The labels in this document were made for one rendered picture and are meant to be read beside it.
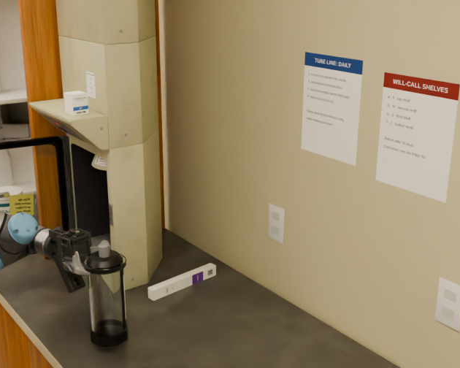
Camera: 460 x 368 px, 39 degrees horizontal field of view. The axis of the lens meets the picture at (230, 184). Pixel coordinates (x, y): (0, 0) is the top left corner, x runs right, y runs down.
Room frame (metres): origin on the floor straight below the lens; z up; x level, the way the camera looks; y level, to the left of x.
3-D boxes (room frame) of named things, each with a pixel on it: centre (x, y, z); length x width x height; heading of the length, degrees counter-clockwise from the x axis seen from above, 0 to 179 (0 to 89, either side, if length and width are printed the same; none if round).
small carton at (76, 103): (1.84, 0.45, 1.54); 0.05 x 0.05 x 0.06; 41
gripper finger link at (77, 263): (1.49, 0.38, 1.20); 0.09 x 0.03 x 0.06; 28
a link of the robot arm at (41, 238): (1.64, 0.50, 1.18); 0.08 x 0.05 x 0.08; 142
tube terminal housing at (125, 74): (2.01, 0.35, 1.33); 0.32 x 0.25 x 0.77; 37
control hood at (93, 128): (1.90, 0.49, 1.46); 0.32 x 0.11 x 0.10; 37
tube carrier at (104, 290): (1.50, 0.32, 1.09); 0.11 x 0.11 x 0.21
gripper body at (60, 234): (1.59, 0.44, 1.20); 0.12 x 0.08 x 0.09; 52
